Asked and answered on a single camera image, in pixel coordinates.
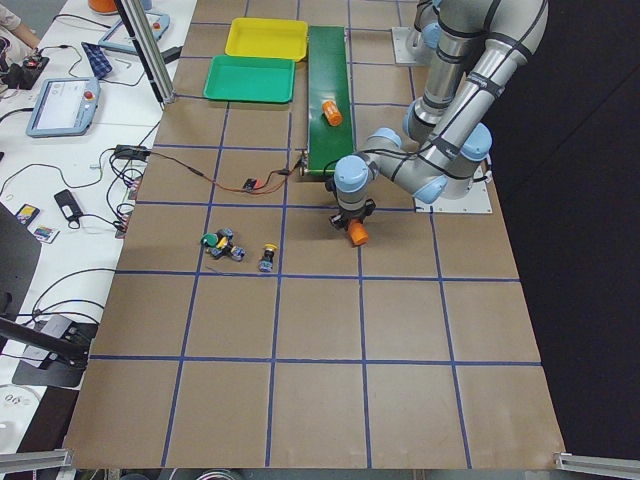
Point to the blue checkered cloth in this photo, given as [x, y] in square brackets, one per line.
[100, 65]

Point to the orange cylinder with 4680 print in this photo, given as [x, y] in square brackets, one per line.
[332, 113]

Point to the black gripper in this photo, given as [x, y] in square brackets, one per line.
[350, 216]

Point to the green plastic tray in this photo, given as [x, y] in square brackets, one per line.
[250, 79]

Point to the black power supply box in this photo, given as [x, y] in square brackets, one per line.
[129, 152]

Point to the black remote fob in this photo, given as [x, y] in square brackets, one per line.
[68, 205]

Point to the yellow mushroom push button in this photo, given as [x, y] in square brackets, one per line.
[222, 247]
[266, 262]

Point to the green conveyor belt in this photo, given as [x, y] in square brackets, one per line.
[330, 134]

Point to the near teach pendant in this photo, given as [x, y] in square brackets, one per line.
[64, 107]

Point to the aluminium frame post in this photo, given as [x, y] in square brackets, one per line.
[137, 25]

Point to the plain orange cylinder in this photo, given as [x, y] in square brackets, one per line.
[357, 232]

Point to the black monitor stand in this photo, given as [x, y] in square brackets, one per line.
[56, 347]

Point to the green mushroom push button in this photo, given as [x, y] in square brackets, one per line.
[236, 253]
[209, 239]

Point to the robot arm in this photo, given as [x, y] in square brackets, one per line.
[480, 46]

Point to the small motor controller board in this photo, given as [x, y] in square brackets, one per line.
[252, 184]

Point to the yellow plastic tray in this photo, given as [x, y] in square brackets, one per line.
[267, 38]

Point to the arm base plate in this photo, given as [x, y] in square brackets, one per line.
[413, 47]
[469, 194]

